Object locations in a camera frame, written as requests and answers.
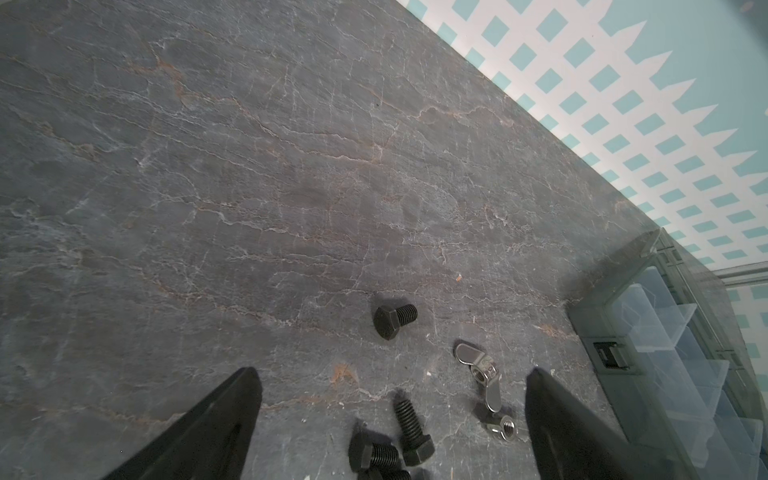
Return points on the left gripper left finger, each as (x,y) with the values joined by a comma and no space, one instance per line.
(210,441)

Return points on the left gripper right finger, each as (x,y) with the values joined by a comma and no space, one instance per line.
(570,442)

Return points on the small silver hex nut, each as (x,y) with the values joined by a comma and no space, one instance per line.
(502,427)

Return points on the silver wing nut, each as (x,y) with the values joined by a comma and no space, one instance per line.
(484,371)

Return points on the dark green compartment organizer box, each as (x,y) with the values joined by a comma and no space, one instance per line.
(675,381)

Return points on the black hex bolt upright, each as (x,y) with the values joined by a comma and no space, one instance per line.
(418,447)

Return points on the black hex bolt lower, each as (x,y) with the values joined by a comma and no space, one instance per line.
(364,454)

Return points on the lone black hex bolt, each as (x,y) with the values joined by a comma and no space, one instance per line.
(388,320)

